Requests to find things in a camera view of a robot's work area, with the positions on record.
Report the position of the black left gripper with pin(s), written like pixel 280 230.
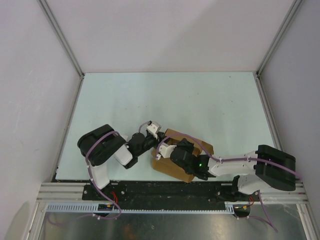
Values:
pixel 159 134

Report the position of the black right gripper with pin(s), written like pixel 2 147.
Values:
pixel 184 144

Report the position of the brown cardboard box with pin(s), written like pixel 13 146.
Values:
pixel 167 167

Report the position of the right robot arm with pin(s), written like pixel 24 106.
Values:
pixel 264 168

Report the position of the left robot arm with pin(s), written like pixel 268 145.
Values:
pixel 103 143

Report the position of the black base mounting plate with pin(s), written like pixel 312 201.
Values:
pixel 223 191

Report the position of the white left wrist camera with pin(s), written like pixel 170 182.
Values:
pixel 153 128

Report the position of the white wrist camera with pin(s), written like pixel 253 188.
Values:
pixel 153 128
pixel 165 151

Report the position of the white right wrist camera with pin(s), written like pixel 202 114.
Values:
pixel 165 151

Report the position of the grey slotted cable duct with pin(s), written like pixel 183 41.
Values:
pixel 105 208

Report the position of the aluminium frame rail left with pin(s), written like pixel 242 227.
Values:
pixel 48 13

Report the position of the aluminium frame rail right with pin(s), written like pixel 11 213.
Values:
pixel 284 27

